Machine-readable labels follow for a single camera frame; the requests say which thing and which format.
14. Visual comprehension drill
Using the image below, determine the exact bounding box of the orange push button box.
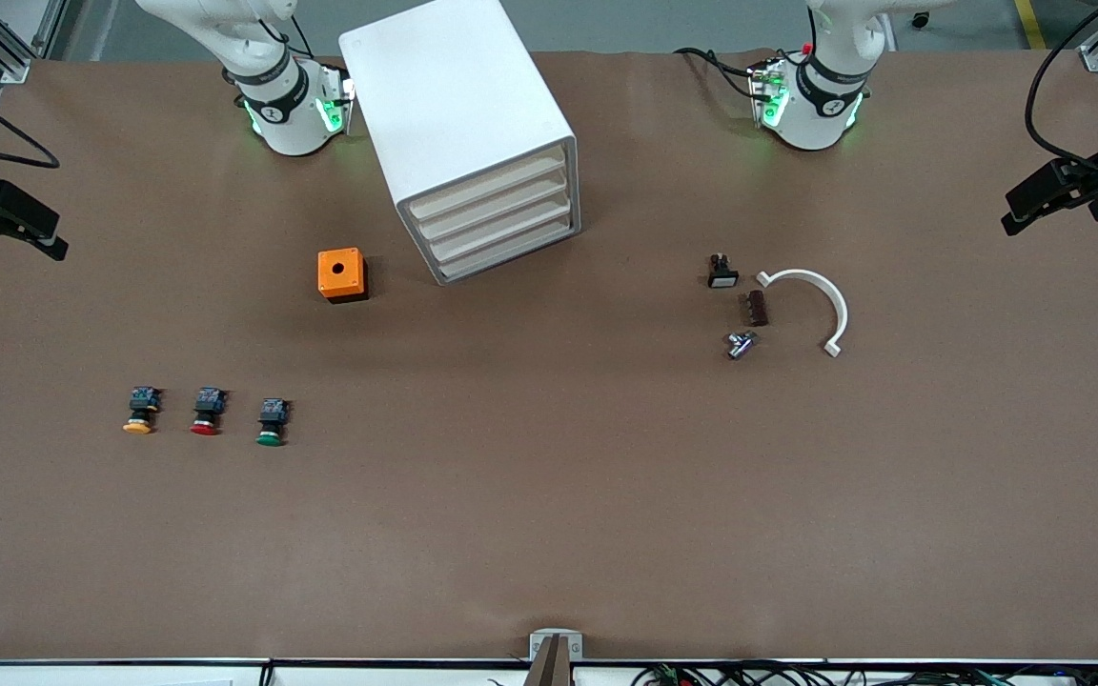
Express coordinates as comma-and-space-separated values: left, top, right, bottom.
317, 248, 369, 304

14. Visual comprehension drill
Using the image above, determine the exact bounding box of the black base cable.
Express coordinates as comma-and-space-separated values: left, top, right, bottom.
673, 48, 762, 98

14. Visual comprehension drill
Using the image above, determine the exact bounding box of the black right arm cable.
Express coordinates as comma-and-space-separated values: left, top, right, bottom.
0, 71, 62, 171

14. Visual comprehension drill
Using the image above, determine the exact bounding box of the black cable bundle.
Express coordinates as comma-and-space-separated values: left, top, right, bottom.
630, 661, 1098, 686

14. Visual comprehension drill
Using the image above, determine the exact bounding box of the white curved plastic arc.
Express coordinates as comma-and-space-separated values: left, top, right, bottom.
756, 269, 850, 358

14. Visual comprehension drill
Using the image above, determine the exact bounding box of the cream plastic drawer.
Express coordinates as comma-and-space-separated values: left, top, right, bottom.
406, 143, 571, 222
416, 170, 572, 241
425, 193, 574, 261
435, 217, 576, 282

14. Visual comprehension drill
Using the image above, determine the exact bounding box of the white table edge rail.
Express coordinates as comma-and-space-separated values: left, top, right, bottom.
0, 659, 1098, 686

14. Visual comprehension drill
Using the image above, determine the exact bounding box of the green mushroom push button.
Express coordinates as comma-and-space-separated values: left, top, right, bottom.
255, 397, 291, 447

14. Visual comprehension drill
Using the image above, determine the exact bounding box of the white drawer cabinet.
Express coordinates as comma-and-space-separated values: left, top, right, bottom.
338, 0, 582, 287

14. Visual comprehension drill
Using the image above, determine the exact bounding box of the brown bar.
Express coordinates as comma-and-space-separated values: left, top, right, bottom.
522, 636, 573, 686

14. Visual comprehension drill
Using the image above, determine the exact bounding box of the yellow mushroom push button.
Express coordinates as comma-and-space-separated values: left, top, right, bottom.
122, 386, 164, 436

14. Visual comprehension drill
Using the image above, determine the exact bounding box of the red mushroom push button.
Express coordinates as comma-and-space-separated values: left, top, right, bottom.
190, 386, 229, 437

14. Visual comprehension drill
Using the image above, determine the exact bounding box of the grey metal mount bracket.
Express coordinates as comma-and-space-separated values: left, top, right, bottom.
529, 629, 584, 662

